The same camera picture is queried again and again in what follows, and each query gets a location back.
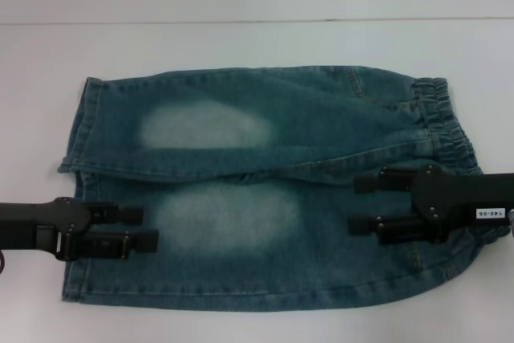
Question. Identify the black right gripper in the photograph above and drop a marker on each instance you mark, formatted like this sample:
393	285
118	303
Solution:
449	198

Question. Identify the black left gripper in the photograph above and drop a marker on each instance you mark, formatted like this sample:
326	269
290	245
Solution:
32	226

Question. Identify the blue denim shorts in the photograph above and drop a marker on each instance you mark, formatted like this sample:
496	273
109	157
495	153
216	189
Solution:
241	158

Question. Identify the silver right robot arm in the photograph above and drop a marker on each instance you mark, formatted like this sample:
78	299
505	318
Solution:
511	222

